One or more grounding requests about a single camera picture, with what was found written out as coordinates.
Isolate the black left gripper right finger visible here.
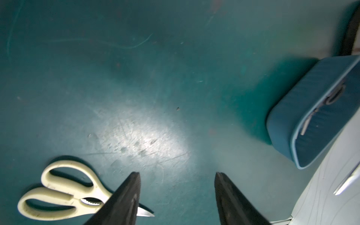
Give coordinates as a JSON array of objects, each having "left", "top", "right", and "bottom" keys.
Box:
[{"left": 214, "top": 172, "right": 270, "bottom": 225}]

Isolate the blue plastic storage box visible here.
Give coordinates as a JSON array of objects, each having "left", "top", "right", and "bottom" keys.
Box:
[{"left": 266, "top": 55, "right": 360, "bottom": 169}]

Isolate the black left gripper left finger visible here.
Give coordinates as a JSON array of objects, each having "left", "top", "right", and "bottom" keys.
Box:
[{"left": 85, "top": 172, "right": 141, "bottom": 225}]

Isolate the dark oval stand base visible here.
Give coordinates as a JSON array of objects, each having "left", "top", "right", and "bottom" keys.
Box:
[{"left": 339, "top": 5, "right": 360, "bottom": 56}]

